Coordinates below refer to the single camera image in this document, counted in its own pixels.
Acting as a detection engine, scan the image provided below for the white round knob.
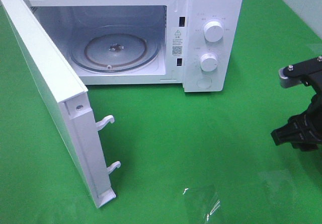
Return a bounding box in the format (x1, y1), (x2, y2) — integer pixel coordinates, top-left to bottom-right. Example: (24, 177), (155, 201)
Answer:
(203, 20), (224, 43)
(200, 53), (218, 72)

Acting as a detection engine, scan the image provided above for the white microwave door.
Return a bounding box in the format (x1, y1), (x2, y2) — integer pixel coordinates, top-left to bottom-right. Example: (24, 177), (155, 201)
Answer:
(1, 0), (121, 208)

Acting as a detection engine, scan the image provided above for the green table mat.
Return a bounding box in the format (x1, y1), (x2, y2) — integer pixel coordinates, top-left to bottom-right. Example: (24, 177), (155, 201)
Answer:
(1, 0), (321, 223)

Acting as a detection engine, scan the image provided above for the clear tape piece centre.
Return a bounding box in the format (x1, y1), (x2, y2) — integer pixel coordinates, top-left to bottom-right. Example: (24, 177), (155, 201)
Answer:
(182, 185), (226, 223)

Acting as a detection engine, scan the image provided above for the glass microwave turntable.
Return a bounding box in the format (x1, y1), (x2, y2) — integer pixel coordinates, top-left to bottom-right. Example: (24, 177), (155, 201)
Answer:
(70, 25), (164, 73)

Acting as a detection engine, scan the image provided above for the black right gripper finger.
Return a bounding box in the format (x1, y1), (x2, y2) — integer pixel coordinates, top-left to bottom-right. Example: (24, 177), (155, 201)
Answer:
(271, 94), (321, 152)

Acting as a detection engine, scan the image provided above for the round white door button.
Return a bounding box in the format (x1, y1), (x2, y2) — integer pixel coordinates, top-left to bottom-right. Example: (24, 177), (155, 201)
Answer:
(197, 77), (212, 89)

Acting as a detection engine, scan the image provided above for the white microwave oven body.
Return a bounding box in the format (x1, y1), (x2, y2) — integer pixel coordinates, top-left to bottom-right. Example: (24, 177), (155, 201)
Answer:
(24, 0), (242, 92)

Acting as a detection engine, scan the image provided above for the white warning label sticker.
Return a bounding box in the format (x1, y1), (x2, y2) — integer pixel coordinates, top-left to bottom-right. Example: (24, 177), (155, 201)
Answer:
(170, 27), (187, 56)

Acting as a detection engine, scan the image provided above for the silver black camera mount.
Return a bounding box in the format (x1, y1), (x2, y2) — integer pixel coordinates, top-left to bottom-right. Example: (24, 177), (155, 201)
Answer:
(278, 55), (321, 94)

